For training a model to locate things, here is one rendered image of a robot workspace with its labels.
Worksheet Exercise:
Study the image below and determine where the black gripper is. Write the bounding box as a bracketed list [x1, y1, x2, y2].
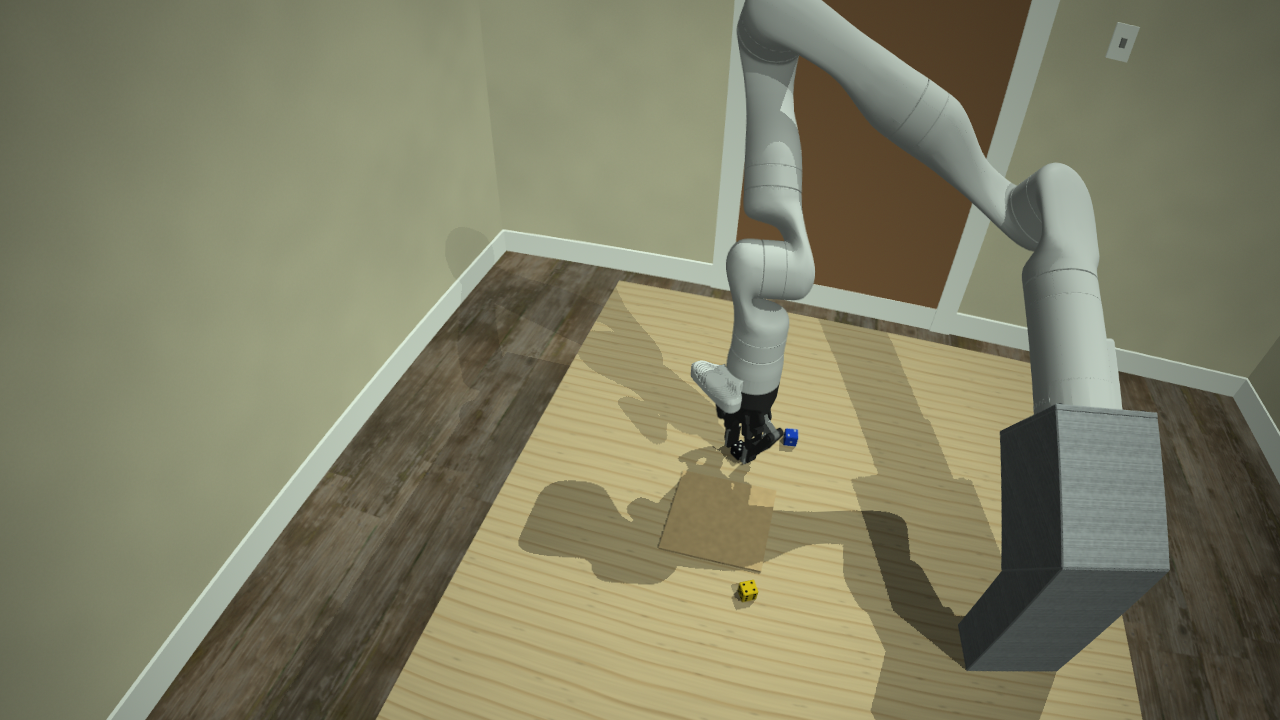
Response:
[716, 386, 785, 464]

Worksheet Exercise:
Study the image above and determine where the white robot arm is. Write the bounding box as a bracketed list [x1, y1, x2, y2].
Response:
[691, 0, 1123, 414]

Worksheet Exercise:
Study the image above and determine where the tan flat mat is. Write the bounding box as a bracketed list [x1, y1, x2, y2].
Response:
[658, 470, 777, 573]

